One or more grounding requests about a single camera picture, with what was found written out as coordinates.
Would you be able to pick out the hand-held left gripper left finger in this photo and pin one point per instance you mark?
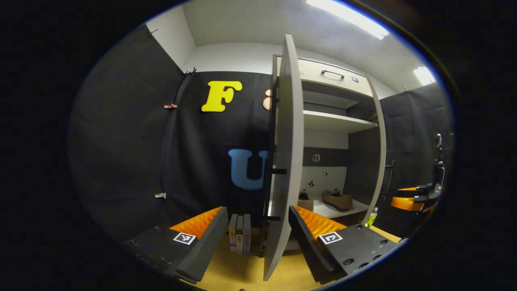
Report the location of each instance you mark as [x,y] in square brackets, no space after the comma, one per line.
[206,250]

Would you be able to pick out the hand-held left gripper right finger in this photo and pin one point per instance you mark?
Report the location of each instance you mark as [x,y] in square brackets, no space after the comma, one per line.
[311,250]

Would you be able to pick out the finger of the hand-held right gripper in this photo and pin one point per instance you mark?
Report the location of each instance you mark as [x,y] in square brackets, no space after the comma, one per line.
[422,187]
[420,199]

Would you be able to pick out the brown fuzzy shoe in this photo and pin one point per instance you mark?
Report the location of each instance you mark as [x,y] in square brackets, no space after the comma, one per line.
[305,202]
[337,200]

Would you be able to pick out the white shoe cabinet door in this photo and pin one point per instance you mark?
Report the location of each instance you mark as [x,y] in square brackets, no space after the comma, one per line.
[288,141]
[382,153]

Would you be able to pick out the grey white shoe cabinet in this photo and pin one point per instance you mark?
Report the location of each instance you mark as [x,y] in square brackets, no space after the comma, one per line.
[327,139]

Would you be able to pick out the beige cabinet drawer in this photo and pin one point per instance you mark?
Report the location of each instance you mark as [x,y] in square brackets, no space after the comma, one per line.
[315,79]

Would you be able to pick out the yellow green plastic toy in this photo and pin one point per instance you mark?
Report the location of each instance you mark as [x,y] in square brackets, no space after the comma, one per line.
[371,219]

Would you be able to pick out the small ceiling light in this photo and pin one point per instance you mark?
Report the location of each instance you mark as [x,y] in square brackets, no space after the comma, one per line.
[424,75]

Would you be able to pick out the pink cloth clip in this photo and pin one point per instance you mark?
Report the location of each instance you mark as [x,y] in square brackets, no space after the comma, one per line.
[170,106]

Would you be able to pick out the black cloth clip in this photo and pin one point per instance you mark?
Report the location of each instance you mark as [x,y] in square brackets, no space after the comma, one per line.
[190,72]

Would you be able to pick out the long ceiling light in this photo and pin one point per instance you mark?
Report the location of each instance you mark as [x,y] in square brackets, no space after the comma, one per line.
[347,18]

